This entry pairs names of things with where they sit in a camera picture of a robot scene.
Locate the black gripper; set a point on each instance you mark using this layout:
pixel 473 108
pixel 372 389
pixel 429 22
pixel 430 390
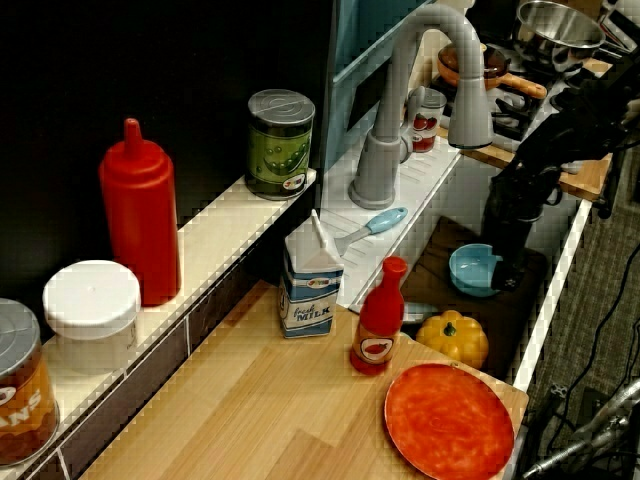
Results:
pixel 510 240

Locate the light blue bowl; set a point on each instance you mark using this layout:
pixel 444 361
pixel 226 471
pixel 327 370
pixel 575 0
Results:
pixel 470 280

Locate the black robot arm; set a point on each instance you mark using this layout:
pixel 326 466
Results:
pixel 560 140

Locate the yellow toy bell pepper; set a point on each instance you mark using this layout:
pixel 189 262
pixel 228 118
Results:
pixel 460 345

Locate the white toy sink basin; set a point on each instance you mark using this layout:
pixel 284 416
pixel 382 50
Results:
pixel 465 200

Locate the red hot sauce bottle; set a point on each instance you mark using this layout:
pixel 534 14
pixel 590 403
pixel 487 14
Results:
pixel 380 315

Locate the orange plate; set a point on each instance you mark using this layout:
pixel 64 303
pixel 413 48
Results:
pixel 450 420

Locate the black stove grate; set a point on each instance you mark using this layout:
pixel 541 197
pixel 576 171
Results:
pixel 515 117

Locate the tomato can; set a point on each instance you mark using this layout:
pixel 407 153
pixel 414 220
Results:
pixel 433 122

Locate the white toy stove top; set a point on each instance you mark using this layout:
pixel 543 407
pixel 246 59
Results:
pixel 540 107

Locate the grey toy faucet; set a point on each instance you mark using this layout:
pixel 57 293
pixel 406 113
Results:
pixel 375 165

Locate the orange toy pan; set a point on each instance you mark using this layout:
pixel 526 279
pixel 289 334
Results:
pixel 525 85

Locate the milk carton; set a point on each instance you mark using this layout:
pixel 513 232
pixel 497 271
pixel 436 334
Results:
pixel 310 295

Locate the brown glass lid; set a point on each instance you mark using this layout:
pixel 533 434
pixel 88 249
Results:
pixel 495 62

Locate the silver metal pot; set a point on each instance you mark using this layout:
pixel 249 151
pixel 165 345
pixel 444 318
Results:
pixel 555 30

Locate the green peas can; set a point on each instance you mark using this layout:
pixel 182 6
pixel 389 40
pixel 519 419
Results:
pixel 280 150

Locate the red squeeze bottle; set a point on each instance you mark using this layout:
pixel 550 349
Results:
pixel 140 210

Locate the white lidded jar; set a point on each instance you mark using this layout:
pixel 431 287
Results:
pixel 90 310

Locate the orange beans can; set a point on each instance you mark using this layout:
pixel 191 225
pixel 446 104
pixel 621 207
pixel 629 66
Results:
pixel 22 390

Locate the metal camera mount arm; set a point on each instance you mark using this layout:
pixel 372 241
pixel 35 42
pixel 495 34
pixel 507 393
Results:
pixel 595 430

